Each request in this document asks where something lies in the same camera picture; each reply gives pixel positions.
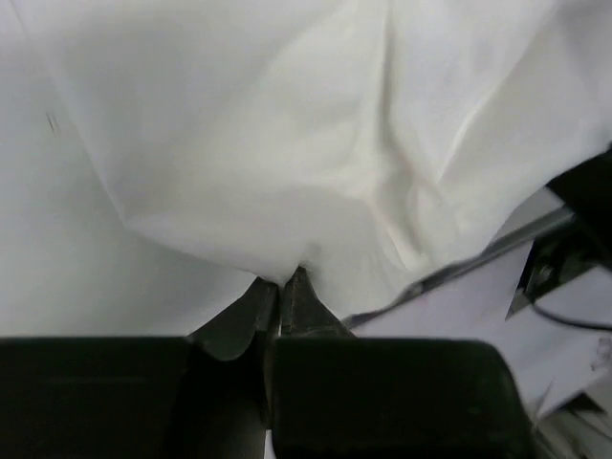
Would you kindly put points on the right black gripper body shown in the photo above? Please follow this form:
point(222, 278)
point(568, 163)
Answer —
point(586, 190)

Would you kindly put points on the white graphic t shirt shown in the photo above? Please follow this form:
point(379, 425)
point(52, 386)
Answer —
point(371, 142)

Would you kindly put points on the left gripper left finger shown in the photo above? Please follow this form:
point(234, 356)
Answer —
point(230, 333)

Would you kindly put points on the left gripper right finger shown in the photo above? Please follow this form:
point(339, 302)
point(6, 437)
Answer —
point(303, 314)

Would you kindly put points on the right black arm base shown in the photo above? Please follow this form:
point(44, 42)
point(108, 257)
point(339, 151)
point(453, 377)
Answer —
point(550, 265)

